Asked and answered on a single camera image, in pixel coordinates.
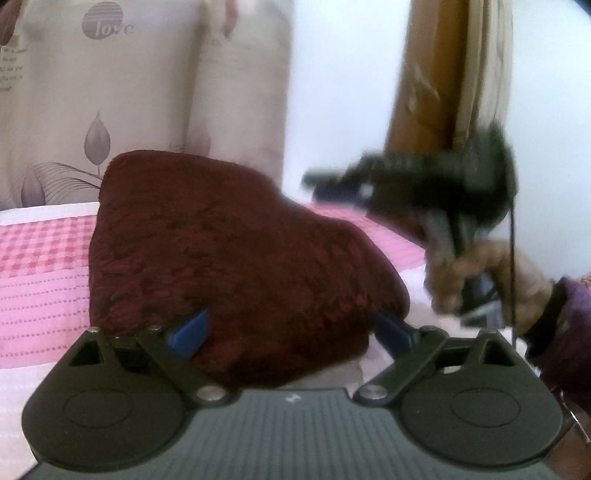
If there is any brown wooden door frame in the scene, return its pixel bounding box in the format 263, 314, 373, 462
385, 0, 513, 153

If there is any beige leaf print curtain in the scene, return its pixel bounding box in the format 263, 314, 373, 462
1, 0, 294, 209

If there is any purple sleeved right forearm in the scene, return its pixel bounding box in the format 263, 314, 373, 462
526, 274, 591, 444

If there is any dark red fuzzy garment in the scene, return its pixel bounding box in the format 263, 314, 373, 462
88, 150, 410, 389

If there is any person's right hand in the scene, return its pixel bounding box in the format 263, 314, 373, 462
425, 240, 554, 337

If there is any pink checkered bed cover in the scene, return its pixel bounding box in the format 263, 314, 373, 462
1, 202, 479, 479

